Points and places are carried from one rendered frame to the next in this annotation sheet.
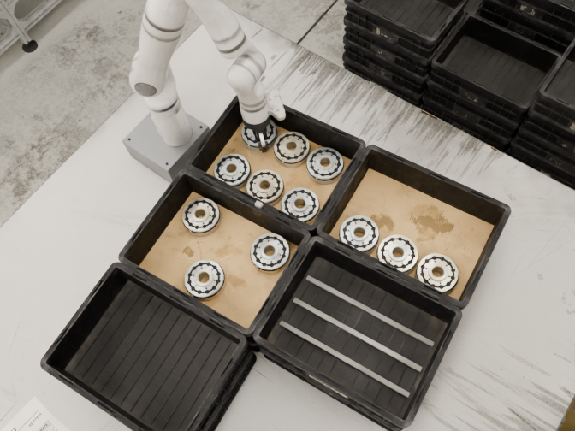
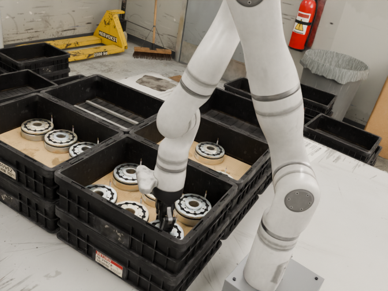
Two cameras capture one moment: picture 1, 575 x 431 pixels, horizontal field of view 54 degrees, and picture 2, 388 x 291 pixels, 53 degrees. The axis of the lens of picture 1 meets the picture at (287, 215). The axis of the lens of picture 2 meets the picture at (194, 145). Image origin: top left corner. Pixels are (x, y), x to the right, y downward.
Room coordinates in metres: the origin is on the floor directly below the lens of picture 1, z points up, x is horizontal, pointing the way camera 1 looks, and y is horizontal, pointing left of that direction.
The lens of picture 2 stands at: (1.62, -0.09, 1.53)
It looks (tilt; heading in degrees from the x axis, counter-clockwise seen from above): 30 degrees down; 167
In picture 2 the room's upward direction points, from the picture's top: 10 degrees clockwise
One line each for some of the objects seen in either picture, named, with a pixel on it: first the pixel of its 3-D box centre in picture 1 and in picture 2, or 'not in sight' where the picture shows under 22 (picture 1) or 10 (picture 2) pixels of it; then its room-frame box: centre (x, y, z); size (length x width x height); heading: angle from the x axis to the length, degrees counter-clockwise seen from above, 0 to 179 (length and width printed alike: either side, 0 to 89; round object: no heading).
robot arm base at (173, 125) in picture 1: (169, 117); (270, 252); (0.99, 0.29, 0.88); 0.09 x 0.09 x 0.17; 48
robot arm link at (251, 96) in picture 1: (246, 84); (178, 133); (0.87, 0.05, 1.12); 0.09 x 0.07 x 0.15; 141
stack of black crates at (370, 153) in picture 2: not in sight; (330, 163); (-0.25, 1.24, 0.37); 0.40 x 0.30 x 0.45; 45
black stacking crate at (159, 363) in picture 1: (150, 357); (238, 126); (0.32, 0.38, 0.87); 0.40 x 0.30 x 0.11; 51
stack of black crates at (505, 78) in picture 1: (485, 86); not in sight; (1.32, -0.88, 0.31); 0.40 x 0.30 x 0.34; 45
